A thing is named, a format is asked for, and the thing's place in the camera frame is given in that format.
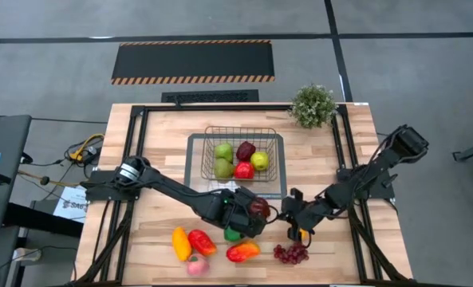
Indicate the printed white paper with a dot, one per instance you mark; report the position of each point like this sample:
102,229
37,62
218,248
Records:
70,207

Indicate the dark red bell pepper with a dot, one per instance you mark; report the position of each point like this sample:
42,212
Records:
245,150

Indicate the red oblong fruit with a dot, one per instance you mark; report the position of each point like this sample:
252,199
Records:
201,242

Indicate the black hazard-striped floor mat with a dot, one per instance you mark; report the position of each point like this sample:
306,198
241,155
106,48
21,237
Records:
192,60

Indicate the black perforated strip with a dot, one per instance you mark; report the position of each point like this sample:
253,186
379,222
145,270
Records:
210,96

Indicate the small green potted plant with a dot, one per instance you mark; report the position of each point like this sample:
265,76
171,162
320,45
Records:
314,105

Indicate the dark red round fruit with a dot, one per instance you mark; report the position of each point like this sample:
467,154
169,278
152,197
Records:
260,208

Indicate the purple grape bunch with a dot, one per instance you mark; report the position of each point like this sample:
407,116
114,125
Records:
291,254

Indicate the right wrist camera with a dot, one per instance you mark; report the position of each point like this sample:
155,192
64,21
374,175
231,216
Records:
296,193

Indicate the green apple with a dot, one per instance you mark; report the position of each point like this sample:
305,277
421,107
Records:
223,152

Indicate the yellow-green apple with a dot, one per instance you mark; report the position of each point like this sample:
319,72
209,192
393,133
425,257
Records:
259,161

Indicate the grey-bordered silicone baking mat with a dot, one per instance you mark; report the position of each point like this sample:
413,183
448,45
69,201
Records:
194,159

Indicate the white power strip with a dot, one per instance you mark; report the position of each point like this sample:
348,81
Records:
26,254

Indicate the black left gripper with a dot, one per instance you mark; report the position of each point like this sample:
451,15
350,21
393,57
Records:
238,215

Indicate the yellow orange mango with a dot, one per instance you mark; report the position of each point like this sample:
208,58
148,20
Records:
181,244

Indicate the red apple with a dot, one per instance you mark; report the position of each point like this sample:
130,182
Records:
244,170

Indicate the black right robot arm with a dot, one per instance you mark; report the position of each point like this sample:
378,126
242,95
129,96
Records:
379,163

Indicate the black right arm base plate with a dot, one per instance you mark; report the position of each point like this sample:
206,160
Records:
383,191

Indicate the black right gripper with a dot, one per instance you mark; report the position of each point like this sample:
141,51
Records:
304,213

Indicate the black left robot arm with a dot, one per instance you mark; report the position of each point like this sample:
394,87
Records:
172,187

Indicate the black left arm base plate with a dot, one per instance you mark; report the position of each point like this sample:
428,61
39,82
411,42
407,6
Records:
100,193

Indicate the dark green fruit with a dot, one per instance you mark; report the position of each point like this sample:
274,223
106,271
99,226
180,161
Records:
232,236

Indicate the green pear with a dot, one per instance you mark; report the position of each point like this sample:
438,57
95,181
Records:
223,169

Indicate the red orange mango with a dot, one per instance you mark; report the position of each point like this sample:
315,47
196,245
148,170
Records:
242,252

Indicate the pink peach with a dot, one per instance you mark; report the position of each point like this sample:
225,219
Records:
198,266

